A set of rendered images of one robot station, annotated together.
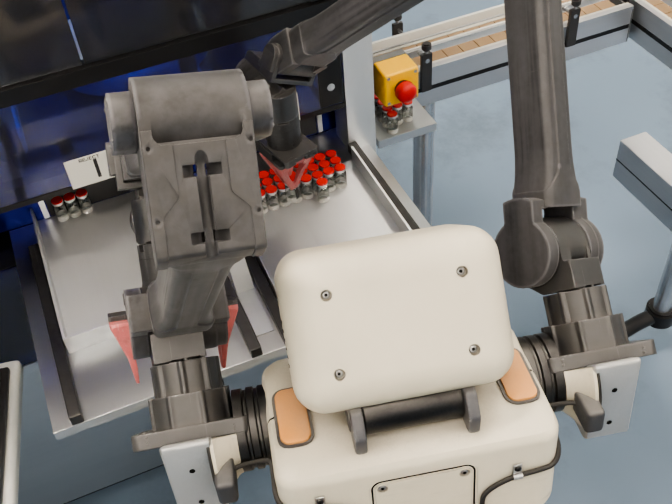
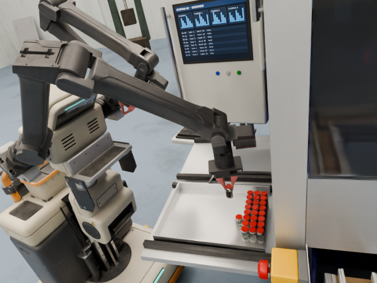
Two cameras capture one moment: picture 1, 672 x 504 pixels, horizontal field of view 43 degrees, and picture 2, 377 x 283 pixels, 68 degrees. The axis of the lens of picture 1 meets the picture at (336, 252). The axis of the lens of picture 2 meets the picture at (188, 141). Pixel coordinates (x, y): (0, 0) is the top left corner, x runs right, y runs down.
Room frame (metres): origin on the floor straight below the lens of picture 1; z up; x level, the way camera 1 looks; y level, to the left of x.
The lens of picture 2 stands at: (1.50, -0.52, 1.57)
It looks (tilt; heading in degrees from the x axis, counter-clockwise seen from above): 30 degrees down; 132
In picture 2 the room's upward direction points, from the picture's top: 12 degrees counter-clockwise
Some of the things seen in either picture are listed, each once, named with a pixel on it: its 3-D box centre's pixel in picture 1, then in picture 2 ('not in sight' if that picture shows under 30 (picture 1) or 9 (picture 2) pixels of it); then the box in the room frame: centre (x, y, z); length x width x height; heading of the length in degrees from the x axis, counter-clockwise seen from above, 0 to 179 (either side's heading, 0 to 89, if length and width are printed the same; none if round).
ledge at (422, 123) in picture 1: (392, 117); not in sight; (1.41, -0.14, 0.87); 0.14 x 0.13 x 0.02; 19
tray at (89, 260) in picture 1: (121, 251); (256, 155); (1.06, 0.37, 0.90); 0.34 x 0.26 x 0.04; 19
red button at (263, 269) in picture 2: (404, 90); (266, 269); (1.32, -0.16, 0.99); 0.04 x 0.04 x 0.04; 19
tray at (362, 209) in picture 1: (323, 229); (214, 213); (1.07, 0.02, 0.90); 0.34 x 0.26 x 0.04; 19
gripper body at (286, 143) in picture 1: (283, 131); (224, 158); (1.10, 0.07, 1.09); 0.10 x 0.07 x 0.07; 33
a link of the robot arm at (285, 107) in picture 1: (277, 98); (223, 141); (1.11, 0.07, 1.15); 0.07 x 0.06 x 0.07; 29
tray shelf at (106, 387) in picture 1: (228, 256); (234, 186); (1.05, 0.19, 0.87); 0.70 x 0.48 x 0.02; 109
